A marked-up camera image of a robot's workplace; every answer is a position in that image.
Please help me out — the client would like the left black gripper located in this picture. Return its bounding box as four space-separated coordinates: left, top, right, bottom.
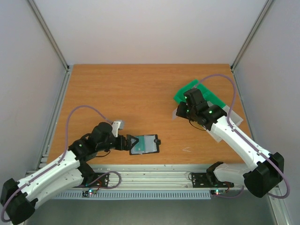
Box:
97 134 139 152

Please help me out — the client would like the aluminium frame post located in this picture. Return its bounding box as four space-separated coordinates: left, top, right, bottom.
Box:
230 0 275 73
26 0 69 72

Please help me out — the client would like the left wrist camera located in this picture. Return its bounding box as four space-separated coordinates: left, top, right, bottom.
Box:
112 120 125 137

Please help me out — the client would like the right aluminium frame post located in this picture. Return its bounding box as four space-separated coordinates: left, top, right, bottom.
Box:
230 0 275 73

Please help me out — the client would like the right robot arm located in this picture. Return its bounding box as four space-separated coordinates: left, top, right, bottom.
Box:
176 89 284 198

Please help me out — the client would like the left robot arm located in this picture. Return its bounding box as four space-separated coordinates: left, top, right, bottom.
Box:
0 122 139 225

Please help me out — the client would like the left aluminium frame post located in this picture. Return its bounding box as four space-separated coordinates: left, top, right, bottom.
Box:
26 0 69 72

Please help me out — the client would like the white plastic bin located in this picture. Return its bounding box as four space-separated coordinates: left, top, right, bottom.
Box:
206 105 243 143

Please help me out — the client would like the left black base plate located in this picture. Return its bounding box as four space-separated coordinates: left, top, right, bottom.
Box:
77 172 109 188

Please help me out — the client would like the white VIP card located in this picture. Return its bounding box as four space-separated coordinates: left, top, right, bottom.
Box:
172 105 179 120

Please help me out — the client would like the grey slotted cable duct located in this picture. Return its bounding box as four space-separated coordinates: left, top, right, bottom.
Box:
54 190 211 201

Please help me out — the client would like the teal card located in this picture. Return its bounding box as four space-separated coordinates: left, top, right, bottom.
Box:
130 136 146 155

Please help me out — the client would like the green plastic compartment tray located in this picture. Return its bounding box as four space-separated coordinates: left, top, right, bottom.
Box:
173 80 226 108

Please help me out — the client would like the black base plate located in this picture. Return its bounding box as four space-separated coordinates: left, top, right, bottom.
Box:
188 172 234 188
77 172 109 188

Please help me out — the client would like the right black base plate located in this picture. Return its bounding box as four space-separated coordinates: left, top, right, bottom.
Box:
188 172 234 188

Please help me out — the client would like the aluminium front rail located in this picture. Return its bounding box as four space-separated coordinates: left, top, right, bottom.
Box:
21 164 279 190

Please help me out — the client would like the black leather card holder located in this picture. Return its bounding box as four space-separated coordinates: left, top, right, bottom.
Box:
129 135 161 155

